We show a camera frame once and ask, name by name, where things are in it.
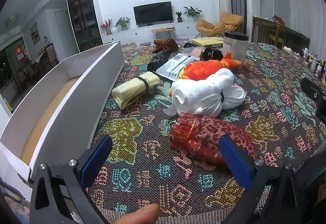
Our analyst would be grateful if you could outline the red mesh gift bag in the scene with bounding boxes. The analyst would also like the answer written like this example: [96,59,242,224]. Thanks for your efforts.
[170,113,255,167]

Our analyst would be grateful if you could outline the white towel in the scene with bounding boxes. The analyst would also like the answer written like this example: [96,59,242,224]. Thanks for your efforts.
[164,68,247,118]

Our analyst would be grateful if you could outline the cream cloth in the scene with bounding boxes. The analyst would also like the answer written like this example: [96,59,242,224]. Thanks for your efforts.
[112,71,160,110]

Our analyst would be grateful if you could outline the orange fish plush toy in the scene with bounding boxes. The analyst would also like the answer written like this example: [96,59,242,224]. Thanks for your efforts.
[177,52,243,81]

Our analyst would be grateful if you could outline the person's left hand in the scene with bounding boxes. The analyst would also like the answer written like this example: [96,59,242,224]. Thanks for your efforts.
[113,203,160,224]

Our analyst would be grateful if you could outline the bottles on table edge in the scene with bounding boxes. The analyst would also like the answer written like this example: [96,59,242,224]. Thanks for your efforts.
[300,47,325,87]

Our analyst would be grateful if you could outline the white cardboard box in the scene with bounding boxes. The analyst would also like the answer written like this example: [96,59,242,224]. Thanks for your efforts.
[1,42,125,181]

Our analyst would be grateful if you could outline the patterned woven tablecloth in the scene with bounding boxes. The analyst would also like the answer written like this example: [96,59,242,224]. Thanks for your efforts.
[87,43,325,223]

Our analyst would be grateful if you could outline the clear container black lid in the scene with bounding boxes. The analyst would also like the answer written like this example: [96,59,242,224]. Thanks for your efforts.
[222,31,249,63]

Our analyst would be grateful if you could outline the yellow lounge chair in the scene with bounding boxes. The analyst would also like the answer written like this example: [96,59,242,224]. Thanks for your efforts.
[196,12,243,37]

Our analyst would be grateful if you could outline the black furry item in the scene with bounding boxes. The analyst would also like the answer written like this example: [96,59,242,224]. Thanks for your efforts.
[202,48,223,61]

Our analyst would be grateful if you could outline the yellow flat box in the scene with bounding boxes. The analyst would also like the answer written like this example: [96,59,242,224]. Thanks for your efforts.
[191,37,223,48]

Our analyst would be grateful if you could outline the grey printed mailer package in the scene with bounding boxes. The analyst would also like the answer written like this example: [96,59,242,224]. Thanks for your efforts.
[155,53,200,81]

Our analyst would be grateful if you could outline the leafy plant on console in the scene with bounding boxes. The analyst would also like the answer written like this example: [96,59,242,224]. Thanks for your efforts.
[183,6,202,22]

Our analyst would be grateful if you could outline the brown knit cloth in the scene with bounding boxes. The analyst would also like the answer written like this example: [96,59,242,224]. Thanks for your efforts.
[152,38,178,53]

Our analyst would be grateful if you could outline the small dark potted plant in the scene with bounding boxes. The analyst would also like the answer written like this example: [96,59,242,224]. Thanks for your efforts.
[175,11,182,23]

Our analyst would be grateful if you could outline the black plastic bag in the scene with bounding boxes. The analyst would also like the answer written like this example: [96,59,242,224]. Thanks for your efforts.
[147,51,170,72]

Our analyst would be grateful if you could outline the small wooden side table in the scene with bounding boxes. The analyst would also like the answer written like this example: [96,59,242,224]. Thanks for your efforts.
[151,27,175,39]

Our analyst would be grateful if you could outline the black flat television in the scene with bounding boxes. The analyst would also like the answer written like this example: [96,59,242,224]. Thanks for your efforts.
[133,1,174,26]

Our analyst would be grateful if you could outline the red flower vase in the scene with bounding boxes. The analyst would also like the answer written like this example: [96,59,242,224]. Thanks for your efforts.
[101,19,112,35]

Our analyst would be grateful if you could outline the white tv console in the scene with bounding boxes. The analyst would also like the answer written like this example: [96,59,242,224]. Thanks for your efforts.
[102,22,198,45]

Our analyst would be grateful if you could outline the green potted plant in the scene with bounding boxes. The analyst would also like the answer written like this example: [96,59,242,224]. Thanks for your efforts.
[116,17,130,31]

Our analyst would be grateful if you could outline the dark glass display cabinet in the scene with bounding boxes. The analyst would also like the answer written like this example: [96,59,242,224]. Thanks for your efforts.
[67,0,103,52]

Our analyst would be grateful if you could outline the wooden crib frame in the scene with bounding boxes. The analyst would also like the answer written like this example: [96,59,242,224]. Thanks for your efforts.
[252,16,310,52]

